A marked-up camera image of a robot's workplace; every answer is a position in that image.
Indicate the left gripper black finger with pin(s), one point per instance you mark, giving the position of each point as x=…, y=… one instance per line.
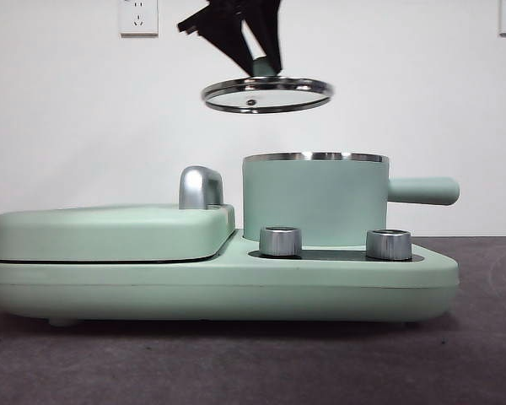
x=227, y=42
x=270, y=34

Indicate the glass pot lid green knob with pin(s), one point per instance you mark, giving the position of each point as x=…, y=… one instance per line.
x=261, y=67

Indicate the silver control knob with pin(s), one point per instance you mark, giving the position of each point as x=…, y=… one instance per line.
x=389, y=244
x=280, y=242

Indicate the green breakfast maker base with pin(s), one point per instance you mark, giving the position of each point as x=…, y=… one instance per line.
x=236, y=287

